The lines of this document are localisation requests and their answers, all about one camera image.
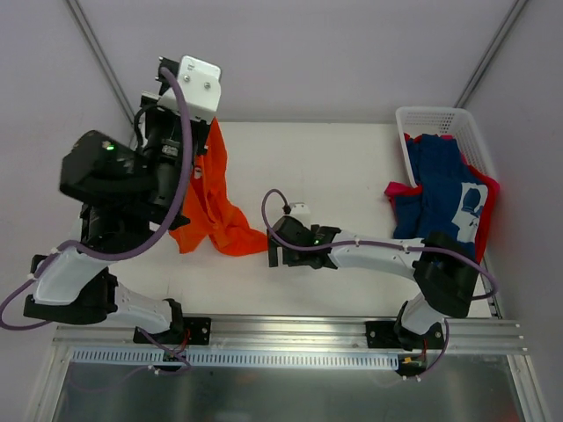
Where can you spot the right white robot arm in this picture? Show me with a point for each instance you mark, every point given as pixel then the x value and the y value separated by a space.
pixel 444 274

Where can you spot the red t shirt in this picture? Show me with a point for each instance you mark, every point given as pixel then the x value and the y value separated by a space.
pixel 490 189

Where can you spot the aluminium mounting rail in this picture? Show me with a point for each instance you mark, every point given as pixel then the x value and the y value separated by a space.
pixel 347 334

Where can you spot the white slotted cable duct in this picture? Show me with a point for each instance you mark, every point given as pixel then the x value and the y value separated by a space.
pixel 202 357

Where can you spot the blue printed t shirt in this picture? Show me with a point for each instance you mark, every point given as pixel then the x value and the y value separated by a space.
pixel 440 202

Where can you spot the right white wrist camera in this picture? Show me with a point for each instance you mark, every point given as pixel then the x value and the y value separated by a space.
pixel 299 211

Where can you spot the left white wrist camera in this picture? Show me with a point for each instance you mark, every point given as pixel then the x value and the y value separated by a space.
pixel 200 85

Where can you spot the orange t shirt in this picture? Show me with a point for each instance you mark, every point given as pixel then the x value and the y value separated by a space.
pixel 209 209

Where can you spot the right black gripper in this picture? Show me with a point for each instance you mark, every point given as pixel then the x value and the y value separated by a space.
pixel 273 248

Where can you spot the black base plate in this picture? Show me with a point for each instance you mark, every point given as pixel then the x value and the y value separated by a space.
pixel 192 330
pixel 383 334

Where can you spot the white plastic basket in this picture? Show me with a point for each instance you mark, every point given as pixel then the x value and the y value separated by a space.
pixel 442 120

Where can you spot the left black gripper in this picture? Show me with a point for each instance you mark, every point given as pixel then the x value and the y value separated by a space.
pixel 177 121

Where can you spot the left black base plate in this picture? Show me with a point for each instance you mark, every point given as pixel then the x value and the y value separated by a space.
pixel 192 330

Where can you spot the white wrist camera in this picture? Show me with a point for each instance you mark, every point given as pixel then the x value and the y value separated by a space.
pixel 200 85
pixel 299 211

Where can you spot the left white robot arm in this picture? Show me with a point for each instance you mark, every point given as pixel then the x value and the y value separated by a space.
pixel 130 198

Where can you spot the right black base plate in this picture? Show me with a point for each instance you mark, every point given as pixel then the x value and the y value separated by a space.
pixel 383 334

